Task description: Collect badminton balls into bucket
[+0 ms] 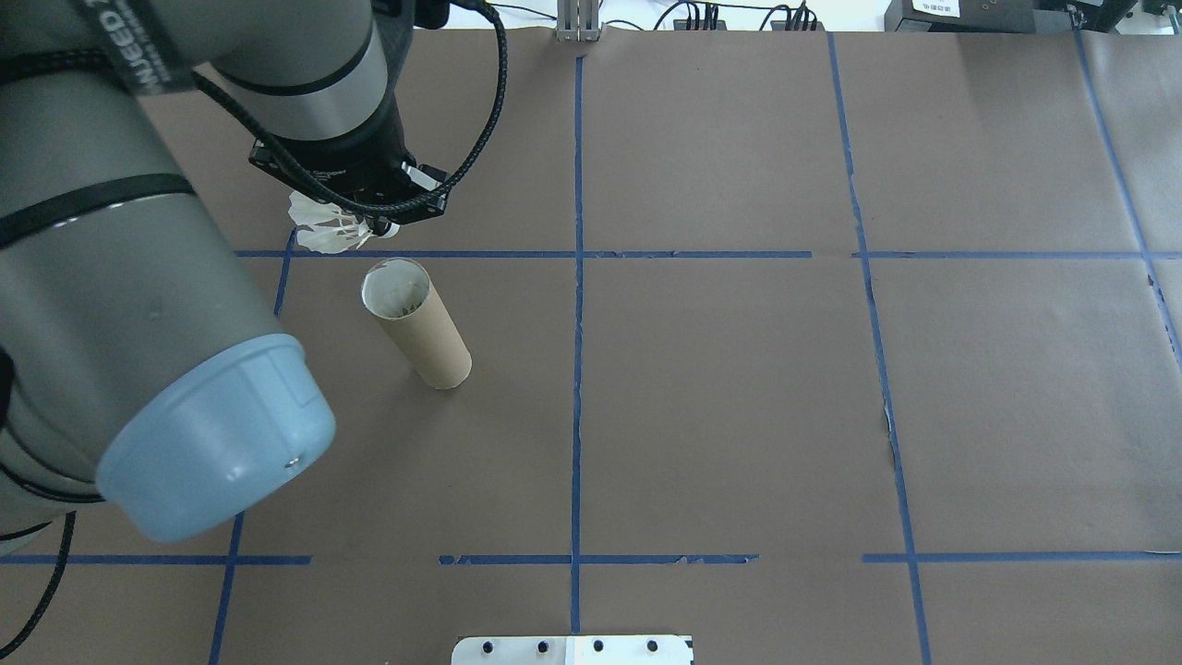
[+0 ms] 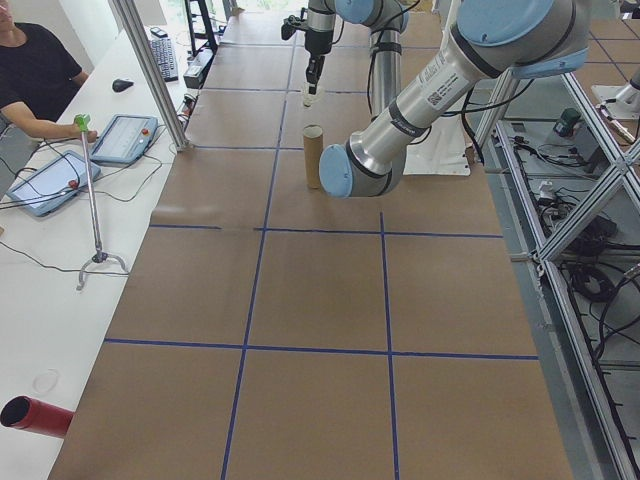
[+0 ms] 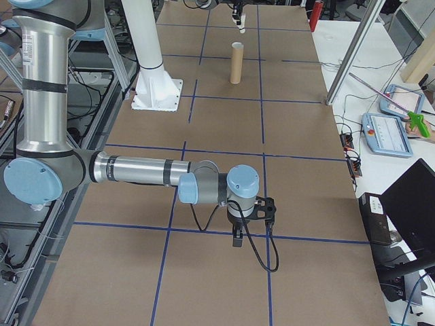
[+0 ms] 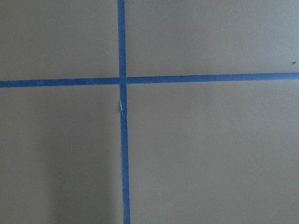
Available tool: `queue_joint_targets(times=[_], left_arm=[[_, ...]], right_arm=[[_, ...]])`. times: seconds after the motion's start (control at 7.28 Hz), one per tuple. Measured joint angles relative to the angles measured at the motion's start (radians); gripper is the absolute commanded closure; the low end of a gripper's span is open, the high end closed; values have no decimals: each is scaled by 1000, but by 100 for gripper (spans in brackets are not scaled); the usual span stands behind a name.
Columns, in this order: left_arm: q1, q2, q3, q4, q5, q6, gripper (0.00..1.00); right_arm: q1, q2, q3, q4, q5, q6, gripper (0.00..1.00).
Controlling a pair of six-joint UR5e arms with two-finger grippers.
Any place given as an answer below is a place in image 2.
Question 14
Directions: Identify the background robot white base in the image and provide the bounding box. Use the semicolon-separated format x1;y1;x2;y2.
591;67;640;122

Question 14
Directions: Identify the operator right forearm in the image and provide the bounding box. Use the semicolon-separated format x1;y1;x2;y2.
8;101;79;142

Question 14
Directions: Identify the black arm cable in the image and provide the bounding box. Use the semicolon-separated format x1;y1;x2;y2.
367;24;404;119

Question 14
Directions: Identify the blue grey teach pendant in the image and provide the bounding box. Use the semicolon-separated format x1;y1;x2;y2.
4;149;104;219
89;113;161;169

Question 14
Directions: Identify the green and black device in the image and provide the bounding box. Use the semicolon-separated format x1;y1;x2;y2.
553;108;584;138

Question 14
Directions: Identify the aluminium profile post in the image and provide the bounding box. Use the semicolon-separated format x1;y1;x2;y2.
109;0;193;154

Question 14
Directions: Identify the black computer box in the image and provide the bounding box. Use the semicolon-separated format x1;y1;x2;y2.
181;49;216;91

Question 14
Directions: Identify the black coiled cable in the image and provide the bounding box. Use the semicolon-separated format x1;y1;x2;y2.
561;231;624;304

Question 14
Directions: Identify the black keyboard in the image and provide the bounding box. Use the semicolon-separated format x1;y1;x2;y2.
148;36;180;84

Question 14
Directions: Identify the V-shaped metal bar frame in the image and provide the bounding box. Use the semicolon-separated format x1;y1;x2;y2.
469;69;640;480

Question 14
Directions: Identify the red tube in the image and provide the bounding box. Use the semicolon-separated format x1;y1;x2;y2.
0;395;77;441

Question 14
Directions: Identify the metal stand with green top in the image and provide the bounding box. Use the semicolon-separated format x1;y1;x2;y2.
73;113;131;293

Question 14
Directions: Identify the operator in black shirt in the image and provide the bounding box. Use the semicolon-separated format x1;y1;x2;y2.
0;0;92;124

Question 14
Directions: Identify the brown cardboard tube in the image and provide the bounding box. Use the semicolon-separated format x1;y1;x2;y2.
301;124;326;191

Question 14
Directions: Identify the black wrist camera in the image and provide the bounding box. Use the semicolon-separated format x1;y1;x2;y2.
280;14;308;42

